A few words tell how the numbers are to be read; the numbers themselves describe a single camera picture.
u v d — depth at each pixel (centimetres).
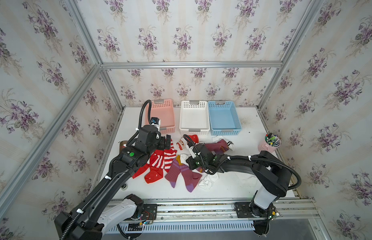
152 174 84
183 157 89
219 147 95
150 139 54
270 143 86
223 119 117
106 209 53
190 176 82
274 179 45
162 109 120
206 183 82
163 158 90
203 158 67
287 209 75
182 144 97
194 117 115
